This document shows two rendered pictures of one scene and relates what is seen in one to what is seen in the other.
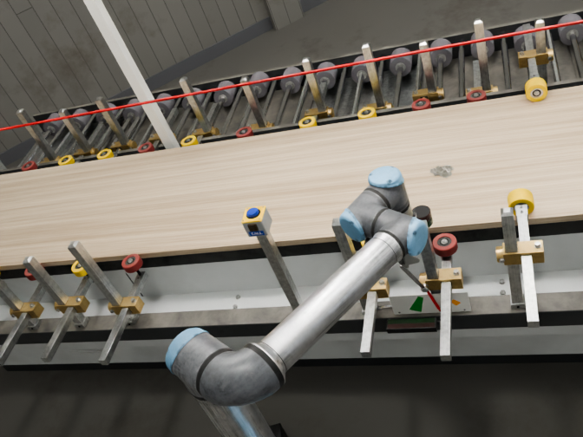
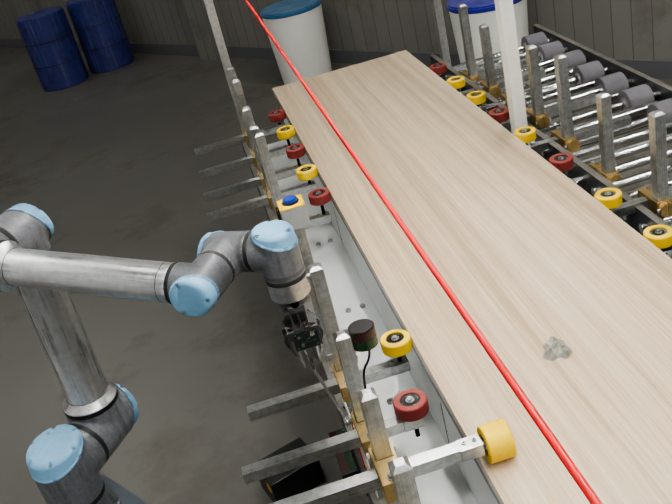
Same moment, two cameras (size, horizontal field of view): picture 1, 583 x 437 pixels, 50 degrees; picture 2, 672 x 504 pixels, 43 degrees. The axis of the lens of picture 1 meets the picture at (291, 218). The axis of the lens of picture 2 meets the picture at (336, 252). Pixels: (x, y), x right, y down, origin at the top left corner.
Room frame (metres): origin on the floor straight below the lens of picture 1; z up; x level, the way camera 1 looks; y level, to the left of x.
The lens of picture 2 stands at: (0.55, -1.69, 2.16)
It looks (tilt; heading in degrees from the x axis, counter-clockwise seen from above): 28 degrees down; 58
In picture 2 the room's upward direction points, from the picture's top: 14 degrees counter-clockwise
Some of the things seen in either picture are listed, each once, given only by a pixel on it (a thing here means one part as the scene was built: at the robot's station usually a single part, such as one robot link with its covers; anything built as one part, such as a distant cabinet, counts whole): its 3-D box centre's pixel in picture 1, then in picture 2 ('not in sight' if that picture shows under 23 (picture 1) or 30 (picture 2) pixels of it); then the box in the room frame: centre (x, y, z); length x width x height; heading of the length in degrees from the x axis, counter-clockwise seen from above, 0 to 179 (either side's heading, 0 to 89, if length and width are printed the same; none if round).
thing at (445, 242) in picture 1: (446, 251); (413, 416); (1.43, -0.44, 0.85); 0.08 x 0.08 x 0.11
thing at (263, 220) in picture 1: (257, 222); (293, 214); (1.58, 0.11, 1.18); 0.07 x 0.07 x 0.08; 64
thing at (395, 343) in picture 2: not in sight; (398, 354); (1.58, -0.23, 0.85); 0.08 x 0.08 x 0.11
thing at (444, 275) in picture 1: (441, 278); (368, 429); (1.34, -0.37, 0.85); 0.14 x 0.06 x 0.05; 64
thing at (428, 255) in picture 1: (433, 274); (362, 414); (1.35, -0.35, 0.87); 0.04 x 0.04 x 0.48; 64
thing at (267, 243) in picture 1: (281, 274); (315, 292); (1.58, 0.11, 0.93); 0.05 x 0.05 x 0.45; 64
